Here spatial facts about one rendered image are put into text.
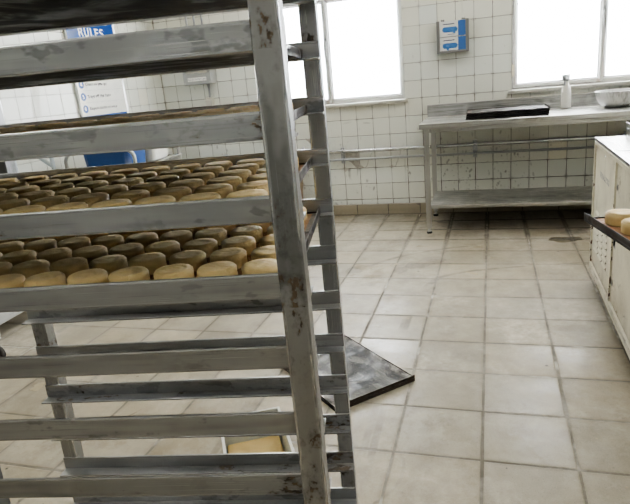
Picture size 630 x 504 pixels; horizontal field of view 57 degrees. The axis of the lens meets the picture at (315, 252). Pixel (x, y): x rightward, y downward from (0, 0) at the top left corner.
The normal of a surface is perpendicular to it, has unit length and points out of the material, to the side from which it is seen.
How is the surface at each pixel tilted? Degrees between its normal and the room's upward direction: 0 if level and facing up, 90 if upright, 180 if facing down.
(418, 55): 90
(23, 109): 90
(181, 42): 90
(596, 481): 0
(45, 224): 90
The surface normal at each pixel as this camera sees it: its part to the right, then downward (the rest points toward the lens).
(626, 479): -0.09, -0.95
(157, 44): -0.09, 0.29
